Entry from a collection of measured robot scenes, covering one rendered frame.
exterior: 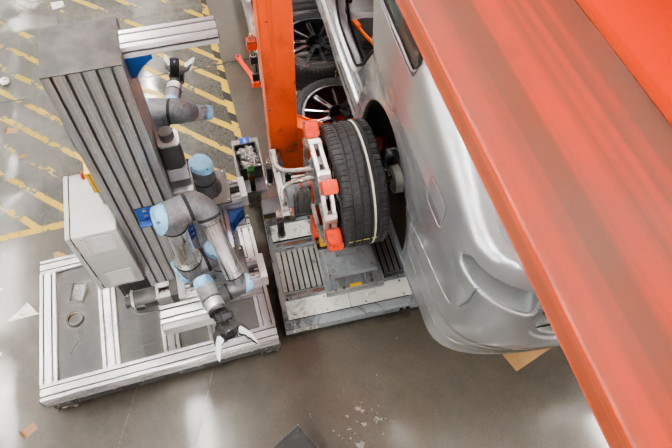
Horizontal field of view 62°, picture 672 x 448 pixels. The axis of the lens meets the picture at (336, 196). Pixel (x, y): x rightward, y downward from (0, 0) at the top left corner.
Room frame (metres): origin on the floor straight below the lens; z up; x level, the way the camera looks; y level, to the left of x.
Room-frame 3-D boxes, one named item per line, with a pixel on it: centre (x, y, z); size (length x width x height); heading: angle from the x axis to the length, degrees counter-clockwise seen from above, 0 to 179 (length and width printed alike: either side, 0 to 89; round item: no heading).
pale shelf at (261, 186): (2.16, 0.56, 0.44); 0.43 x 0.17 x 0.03; 16
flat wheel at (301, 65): (3.31, 0.20, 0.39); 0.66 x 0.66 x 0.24
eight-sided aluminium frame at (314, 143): (1.71, 0.09, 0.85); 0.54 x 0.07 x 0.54; 16
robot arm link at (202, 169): (1.70, 0.69, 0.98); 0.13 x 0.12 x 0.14; 94
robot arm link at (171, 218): (1.16, 0.63, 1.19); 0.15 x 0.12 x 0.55; 123
